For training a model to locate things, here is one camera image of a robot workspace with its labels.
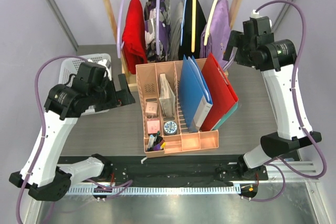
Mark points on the red trousers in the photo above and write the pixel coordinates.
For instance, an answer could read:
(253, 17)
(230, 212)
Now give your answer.
(134, 37)

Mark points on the lilac purple garment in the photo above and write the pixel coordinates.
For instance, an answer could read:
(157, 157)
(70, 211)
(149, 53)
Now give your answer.
(219, 32)

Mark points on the pens in organizer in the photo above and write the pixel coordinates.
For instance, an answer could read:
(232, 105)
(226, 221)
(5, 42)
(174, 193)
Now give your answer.
(156, 142)

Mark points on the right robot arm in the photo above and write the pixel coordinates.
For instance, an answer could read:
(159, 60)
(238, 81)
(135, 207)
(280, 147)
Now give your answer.
(293, 128)

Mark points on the pink socket cube upper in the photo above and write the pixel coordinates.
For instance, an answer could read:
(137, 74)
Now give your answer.
(151, 109)

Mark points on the white slotted cable duct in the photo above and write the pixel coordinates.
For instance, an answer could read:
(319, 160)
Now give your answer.
(87, 189)

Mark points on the grey garment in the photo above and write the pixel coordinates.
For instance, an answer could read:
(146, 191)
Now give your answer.
(175, 36)

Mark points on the blue hanger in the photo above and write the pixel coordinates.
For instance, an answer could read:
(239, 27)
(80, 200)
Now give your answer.
(183, 21)

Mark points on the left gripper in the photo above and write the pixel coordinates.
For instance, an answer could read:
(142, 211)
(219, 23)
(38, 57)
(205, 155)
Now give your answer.
(119, 98)

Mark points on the red file folder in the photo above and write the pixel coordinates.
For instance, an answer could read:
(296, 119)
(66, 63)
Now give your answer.
(221, 91)

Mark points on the pink socket cube lower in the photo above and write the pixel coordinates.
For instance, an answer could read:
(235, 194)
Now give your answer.
(153, 126)

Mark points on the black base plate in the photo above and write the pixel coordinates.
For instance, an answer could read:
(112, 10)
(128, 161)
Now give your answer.
(186, 171)

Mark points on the beige book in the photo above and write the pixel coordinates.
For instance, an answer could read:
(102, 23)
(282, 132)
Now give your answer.
(167, 97)

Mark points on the round patterned tin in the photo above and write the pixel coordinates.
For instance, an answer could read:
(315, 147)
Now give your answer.
(170, 128)

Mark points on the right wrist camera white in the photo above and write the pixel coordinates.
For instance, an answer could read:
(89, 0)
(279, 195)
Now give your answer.
(254, 14)

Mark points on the purple camouflage garment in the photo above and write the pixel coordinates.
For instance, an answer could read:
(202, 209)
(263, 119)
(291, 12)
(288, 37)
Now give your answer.
(150, 30)

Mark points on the blue file folder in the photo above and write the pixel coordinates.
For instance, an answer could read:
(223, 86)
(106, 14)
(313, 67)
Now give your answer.
(193, 94)

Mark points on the white plastic basket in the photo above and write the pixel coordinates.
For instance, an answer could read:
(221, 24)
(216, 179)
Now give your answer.
(72, 100)

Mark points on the pink desk organizer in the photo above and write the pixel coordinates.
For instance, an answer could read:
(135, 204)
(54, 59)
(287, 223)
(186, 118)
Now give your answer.
(148, 82)

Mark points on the cream yellow hanger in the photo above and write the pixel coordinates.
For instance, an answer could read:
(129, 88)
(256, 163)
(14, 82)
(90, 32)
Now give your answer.
(193, 34)

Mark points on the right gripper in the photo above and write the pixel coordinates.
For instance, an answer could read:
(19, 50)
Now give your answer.
(237, 39)

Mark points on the teal folder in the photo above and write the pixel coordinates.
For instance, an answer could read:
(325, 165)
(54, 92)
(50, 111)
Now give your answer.
(225, 117)

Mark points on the pink socket cube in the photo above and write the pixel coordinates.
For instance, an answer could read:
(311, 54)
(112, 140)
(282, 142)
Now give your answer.
(151, 109)
(153, 126)

